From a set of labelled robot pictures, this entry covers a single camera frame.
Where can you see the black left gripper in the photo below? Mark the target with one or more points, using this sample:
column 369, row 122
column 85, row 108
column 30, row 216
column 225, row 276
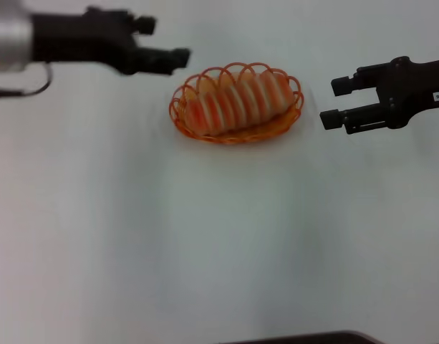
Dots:
column 83, row 39

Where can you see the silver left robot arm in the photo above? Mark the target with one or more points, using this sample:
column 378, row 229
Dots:
column 8, row 39

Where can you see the orange and white striped bread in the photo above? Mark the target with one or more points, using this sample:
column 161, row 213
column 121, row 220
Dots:
column 240, row 104

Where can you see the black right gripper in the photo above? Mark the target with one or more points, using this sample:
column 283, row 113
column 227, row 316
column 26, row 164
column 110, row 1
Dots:
column 416, row 89

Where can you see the orange woven basket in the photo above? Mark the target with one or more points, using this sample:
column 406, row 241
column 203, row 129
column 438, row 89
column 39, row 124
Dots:
column 237, row 138

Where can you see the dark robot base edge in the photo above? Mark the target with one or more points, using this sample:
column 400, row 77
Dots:
column 305, row 338

